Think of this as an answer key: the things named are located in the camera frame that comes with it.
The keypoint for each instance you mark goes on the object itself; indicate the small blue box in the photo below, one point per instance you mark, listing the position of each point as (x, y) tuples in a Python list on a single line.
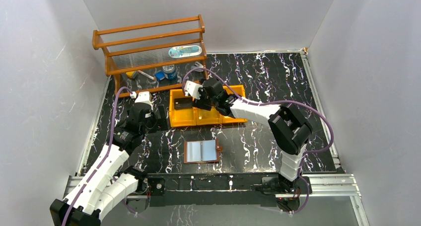
[(160, 75)]

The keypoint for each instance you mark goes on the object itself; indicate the wooden shelf rack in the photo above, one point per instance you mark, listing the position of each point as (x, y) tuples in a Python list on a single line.
[(145, 47)]

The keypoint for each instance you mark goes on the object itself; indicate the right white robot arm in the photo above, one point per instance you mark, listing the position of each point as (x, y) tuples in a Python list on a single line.
[(289, 127)]

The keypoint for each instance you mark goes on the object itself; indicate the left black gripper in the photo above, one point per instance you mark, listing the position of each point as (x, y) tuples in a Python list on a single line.
[(158, 118)]

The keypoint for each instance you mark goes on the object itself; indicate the yellow sponge block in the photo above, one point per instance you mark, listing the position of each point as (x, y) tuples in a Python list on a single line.
[(132, 74)]

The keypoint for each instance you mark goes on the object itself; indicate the blue lidded jar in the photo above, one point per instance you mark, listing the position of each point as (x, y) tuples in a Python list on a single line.
[(170, 72)]

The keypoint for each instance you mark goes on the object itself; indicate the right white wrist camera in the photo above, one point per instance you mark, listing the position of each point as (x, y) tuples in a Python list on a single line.
[(192, 89)]

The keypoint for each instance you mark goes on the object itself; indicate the oval blue packaged item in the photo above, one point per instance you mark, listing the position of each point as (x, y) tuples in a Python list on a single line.
[(178, 52)]

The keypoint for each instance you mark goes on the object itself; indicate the black card in bin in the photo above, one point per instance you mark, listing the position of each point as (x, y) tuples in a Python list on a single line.
[(183, 103)]

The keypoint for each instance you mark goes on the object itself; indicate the white marker pen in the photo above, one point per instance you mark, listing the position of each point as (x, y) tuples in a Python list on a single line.
[(146, 75)]

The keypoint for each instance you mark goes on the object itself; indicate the yellow three-compartment bin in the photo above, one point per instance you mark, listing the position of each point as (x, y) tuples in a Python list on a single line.
[(195, 116)]

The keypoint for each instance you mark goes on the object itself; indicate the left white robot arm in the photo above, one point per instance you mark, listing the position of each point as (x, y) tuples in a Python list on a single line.
[(104, 186)]

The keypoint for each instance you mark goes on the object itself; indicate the brown leather card holder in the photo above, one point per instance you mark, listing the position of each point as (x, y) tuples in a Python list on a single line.
[(206, 151)]

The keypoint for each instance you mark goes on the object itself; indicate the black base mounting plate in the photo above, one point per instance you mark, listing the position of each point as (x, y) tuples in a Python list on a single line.
[(261, 188)]

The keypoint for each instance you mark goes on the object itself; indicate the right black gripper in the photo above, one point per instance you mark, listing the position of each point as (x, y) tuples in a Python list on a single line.
[(200, 102)]

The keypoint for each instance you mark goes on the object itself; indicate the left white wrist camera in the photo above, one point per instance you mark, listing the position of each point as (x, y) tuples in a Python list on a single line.
[(142, 97)]

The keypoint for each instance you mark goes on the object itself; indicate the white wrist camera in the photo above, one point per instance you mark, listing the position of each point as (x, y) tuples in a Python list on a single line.
[(192, 89), (142, 97)]

